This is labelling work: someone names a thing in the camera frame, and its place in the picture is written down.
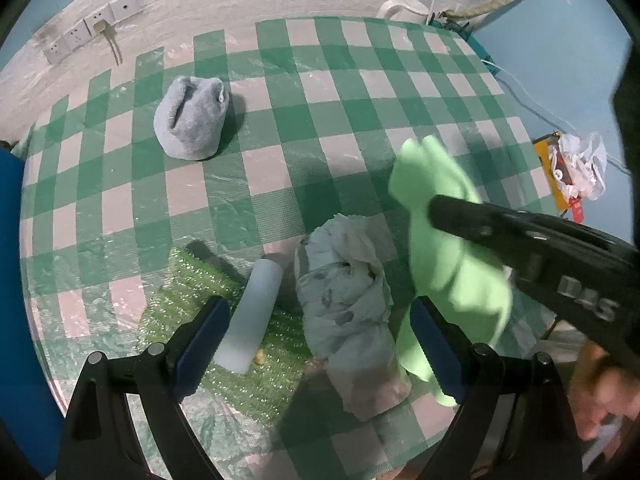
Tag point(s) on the person's right hand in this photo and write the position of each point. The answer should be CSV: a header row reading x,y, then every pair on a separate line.
x,y
592,390

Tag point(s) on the white electric kettle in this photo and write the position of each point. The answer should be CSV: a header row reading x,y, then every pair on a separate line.
x,y
409,11

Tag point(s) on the green checkered tablecloth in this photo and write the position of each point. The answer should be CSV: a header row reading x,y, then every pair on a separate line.
x,y
319,109

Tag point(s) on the light green cloth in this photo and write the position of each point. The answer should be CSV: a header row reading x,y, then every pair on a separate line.
x,y
464,280

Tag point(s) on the white foam cylinder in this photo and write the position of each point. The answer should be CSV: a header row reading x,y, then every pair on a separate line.
x,y
250,319

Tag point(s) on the light blue knitted sock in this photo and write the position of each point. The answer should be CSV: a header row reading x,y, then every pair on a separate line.
x,y
188,121

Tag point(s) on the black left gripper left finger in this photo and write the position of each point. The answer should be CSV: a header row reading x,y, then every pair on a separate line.
x,y
99,440

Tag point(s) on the white plastic bag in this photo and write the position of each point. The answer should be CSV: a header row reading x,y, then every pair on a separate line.
x,y
586,162

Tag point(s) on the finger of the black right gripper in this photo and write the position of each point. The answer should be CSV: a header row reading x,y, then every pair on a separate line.
x,y
508,234

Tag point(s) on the grey patterned cloth bundle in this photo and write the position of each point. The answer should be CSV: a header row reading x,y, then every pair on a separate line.
x,y
346,303

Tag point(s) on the white wall socket strip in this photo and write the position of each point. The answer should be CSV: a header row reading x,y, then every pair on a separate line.
x,y
98,23

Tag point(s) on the teal basket with cables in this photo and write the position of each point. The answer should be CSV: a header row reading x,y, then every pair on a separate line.
x,y
465,33

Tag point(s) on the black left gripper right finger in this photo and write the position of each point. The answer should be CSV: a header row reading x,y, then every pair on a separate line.
x,y
513,419

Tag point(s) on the blue cardboard storage box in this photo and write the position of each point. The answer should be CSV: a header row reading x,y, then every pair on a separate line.
x,y
31,422

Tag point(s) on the yellow package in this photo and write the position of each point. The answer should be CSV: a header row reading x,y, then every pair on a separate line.
x,y
547,149

